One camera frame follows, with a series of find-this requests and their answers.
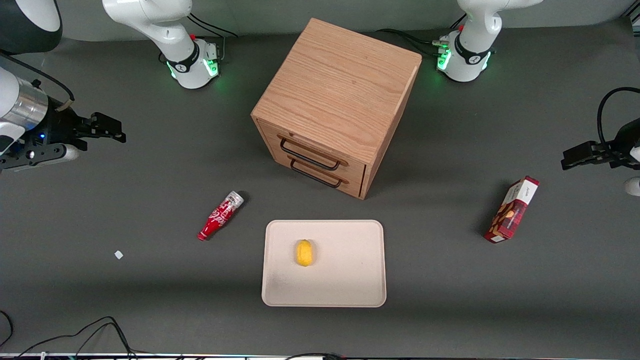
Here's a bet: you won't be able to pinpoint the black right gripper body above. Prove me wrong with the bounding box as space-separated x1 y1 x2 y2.
35 106 93 153

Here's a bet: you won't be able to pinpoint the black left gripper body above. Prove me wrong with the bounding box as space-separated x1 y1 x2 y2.
611 117 640 169

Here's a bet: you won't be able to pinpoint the red coke bottle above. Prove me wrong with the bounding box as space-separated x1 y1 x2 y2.
197 191 245 242

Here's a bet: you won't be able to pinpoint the beige rectangular tray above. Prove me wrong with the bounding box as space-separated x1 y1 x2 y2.
261 219 387 308

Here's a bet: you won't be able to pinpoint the red snack box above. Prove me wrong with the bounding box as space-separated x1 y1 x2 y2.
483 176 540 244

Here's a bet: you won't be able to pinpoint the yellow lemon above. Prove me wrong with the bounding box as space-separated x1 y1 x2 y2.
295 239 314 267

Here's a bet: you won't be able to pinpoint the wooden drawer cabinet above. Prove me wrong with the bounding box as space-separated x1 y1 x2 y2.
251 18 422 200

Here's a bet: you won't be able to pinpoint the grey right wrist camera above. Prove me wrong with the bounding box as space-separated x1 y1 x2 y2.
0 143 80 172

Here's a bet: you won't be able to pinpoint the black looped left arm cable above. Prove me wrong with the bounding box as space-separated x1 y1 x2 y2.
597 87 640 149

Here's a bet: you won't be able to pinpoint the black right arm base cables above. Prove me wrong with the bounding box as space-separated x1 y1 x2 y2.
159 12 239 63

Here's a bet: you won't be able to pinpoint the black arm base cables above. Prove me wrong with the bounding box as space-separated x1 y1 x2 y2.
375 14 467 59
159 12 239 63

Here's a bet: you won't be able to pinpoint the long black floor cable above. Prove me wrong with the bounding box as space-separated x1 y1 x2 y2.
15 316 138 360

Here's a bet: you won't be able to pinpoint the short black curved cable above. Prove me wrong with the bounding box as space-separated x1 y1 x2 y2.
0 310 14 348

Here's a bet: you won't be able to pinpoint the black metal drawer handle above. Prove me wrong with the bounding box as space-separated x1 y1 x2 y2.
279 137 342 171
289 159 344 189

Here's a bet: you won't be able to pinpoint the black left arm base cables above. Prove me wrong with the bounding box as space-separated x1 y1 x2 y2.
375 14 467 59

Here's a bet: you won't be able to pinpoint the black cable at table edge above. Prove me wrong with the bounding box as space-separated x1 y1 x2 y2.
284 352 347 360

